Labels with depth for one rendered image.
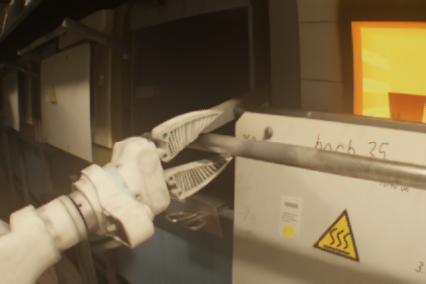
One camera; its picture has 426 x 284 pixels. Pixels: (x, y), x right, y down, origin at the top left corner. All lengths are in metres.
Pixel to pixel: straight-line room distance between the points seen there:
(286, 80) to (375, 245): 0.38
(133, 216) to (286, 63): 0.47
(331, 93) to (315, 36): 0.11
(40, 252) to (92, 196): 0.09
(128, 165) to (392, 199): 0.36
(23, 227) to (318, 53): 0.56
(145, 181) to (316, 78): 0.38
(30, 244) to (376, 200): 0.45
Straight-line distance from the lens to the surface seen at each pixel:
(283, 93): 0.70
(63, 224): 0.37
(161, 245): 1.24
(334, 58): 0.64
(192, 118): 0.47
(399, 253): 0.52
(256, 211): 0.62
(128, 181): 0.40
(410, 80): 0.95
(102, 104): 1.26
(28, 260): 0.36
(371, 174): 0.37
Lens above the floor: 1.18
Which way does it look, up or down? 10 degrees down
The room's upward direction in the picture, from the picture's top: straight up
